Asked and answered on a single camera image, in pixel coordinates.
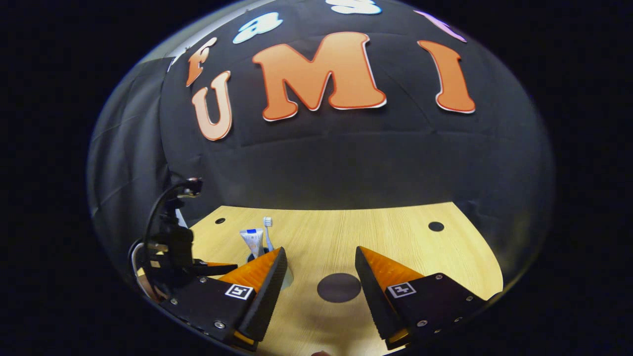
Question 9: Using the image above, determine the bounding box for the black cable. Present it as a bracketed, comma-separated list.
[142, 179, 201, 248]

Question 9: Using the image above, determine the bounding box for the wooden desktop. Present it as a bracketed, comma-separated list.
[187, 202, 504, 356]

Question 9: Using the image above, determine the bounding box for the blue cup with wooden handle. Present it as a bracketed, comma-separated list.
[246, 247, 295, 291]

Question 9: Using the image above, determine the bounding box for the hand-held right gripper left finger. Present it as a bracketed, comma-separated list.
[161, 246, 288, 353]

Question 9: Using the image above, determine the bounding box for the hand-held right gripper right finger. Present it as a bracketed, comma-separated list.
[355, 246, 489, 351]

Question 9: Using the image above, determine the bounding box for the dark brown round coaster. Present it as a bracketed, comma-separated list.
[316, 272, 362, 304]

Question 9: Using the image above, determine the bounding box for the white toothpaste tube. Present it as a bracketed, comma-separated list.
[239, 228, 266, 261]

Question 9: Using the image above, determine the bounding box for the black backdrop cloth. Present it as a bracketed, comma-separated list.
[87, 0, 555, 280]

